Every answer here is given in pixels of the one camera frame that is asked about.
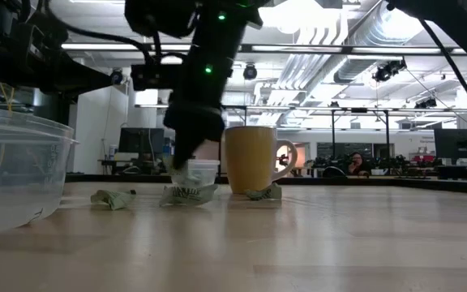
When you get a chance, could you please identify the yellow ceramic mug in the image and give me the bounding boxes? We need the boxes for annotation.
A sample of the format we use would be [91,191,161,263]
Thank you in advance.
[224,126,299,195]

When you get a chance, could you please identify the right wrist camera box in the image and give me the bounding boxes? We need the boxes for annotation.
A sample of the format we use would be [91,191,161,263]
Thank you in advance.
[130,63,184,92]

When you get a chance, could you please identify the person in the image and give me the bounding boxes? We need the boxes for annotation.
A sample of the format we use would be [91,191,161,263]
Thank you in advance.
[347,151,373,178]

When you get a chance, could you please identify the green paper bill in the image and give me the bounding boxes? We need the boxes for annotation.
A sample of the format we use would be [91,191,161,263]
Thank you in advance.
[244,182,283,201]
[159,174,220,208]
[90,189,137,211]

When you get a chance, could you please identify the black aluminium table frame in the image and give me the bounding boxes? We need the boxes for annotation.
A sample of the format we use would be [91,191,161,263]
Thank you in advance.
[64,173,467,196]

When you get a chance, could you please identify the yellow extension cable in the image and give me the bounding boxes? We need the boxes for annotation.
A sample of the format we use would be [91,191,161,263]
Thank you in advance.
[0,83,16,114]

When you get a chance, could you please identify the black computer monitor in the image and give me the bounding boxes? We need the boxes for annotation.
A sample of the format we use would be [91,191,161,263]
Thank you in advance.
[118,127,166,162]
[433,128,467,164]

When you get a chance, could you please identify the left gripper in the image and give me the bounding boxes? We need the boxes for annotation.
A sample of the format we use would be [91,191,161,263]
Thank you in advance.
[21,22,114,97]

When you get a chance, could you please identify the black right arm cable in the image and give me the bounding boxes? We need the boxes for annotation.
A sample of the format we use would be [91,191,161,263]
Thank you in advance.
[417,16,467,130]

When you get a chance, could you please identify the clear plastic container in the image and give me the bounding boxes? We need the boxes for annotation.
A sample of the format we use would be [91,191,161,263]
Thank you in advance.
[184,158,221,188]
[0,106,79,235]

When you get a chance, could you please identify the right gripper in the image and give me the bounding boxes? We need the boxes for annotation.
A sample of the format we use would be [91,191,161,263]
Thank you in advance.
[163,0,268,171]

